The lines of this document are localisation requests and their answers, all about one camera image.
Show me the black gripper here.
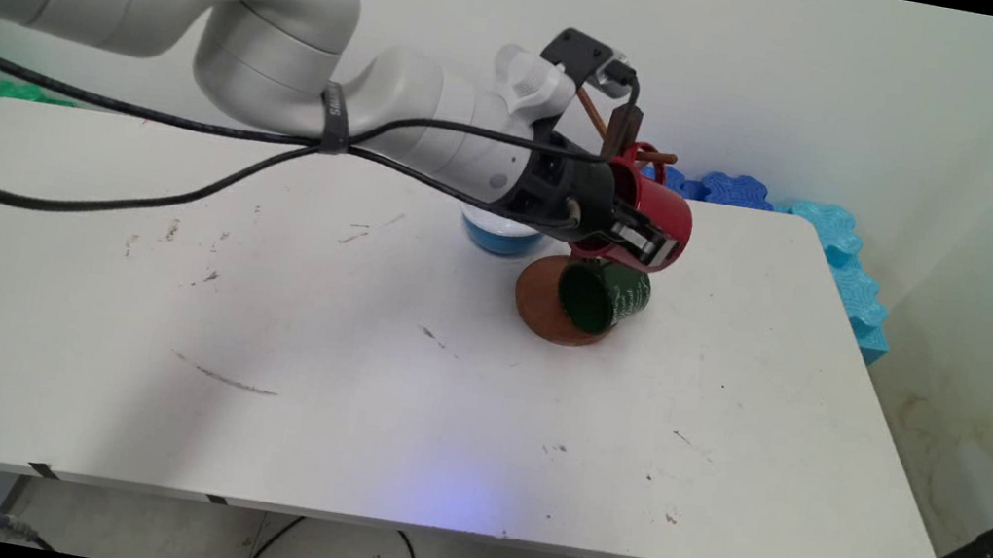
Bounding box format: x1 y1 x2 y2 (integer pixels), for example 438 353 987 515
499 125 687 275

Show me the red ceramic mug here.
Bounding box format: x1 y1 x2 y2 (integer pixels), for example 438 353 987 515
566 133 705 279

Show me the dark green mug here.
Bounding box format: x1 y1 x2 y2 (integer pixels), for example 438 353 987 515
552 254 657 345

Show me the dark blue foam mat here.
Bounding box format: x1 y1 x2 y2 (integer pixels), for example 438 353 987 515
636 159 797 217

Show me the brown wooden mug tree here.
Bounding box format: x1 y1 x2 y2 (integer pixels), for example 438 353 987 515
507 80 688 360

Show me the blue bowl with white inside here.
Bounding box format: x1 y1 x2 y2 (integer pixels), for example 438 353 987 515
456 205 552 264

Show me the cyan foam mat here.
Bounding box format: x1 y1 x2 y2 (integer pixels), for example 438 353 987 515
750 195 909 369

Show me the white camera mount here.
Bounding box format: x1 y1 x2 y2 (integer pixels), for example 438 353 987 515
485 41 582 130

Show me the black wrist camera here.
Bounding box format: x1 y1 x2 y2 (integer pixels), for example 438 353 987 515
535 22 644 103

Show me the black velcro strap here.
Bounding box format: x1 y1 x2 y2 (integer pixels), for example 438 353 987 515
313 80 360 158

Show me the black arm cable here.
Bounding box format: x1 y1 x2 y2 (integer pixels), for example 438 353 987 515
0 0 645 199
0 92 583 291

